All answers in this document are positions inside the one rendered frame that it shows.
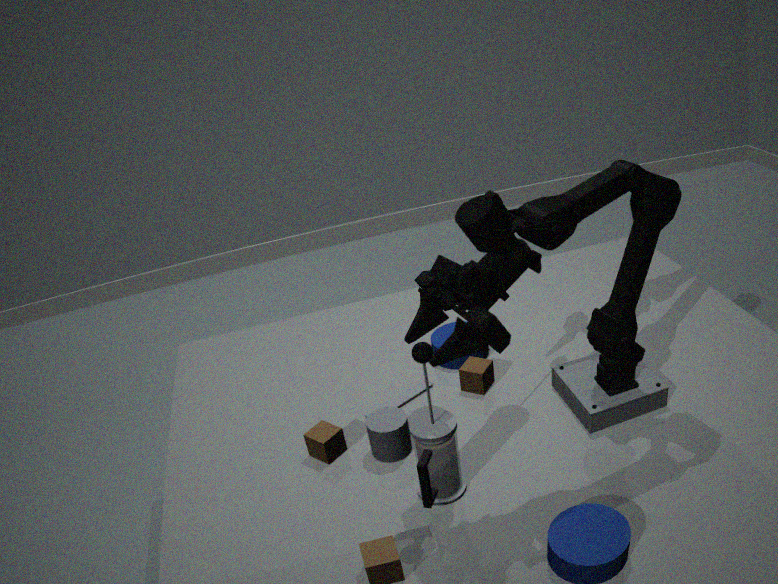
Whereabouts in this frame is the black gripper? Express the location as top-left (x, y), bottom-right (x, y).
top-left (404, 258), bottom-right (511, 367)

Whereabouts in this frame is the blue cylinder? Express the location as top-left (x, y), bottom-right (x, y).
top-left (431, 322), bottom-right (489, 370)
top-left (547, 503), bottom-right (631, 584)

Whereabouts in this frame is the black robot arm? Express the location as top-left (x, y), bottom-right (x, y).
top-left (428, 160), bottom-right (682, 397)

